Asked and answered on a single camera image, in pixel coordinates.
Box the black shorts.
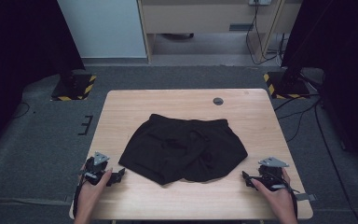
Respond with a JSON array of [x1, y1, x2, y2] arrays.
[[117, 113, 249, 187]]

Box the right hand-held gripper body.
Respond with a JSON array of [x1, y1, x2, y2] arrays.
[[250, 156, 291, 192]]

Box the black curtain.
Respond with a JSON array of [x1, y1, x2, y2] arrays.
[[281, 0, 358, 179], [0, 0, 86, 158]]

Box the person's left hand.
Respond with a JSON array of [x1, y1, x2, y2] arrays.
[[74, 168, 114, 218]]

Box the white cabinet panel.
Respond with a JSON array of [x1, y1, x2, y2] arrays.
[[57, 0, 147, 60]]

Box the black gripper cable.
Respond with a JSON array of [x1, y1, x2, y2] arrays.
[[273, 172, 300, 220], [72, 180, 86, 219]]

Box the light wooden desk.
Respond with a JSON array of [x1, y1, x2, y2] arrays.
[[136, 0, 303, 64]]

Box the white power strip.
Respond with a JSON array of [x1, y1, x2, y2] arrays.
[[248, 0, 272, 7]]

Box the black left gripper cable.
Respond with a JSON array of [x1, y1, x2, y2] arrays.
[[72, 180, 86, 219]]

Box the hazard-striped black stand base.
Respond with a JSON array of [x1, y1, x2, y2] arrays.
[[50, 70, 98, 102], [263, 70, 311, 101]]

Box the thin black floor cable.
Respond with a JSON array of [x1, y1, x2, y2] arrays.
[[11, 101, 32, 119]]

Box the black hanging cables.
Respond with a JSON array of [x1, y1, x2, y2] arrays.
[[244, 0, 286, 66]]

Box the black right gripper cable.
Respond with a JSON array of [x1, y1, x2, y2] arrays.
[[273, 172, 300, 220]]

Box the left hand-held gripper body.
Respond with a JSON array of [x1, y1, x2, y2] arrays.
[[79, 151, 111, 187]]

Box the long black floor cable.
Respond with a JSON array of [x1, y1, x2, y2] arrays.
[[313, 102, 358, 224]]

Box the person's right hand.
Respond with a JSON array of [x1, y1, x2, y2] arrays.
[[250, 167, 295, 217]]

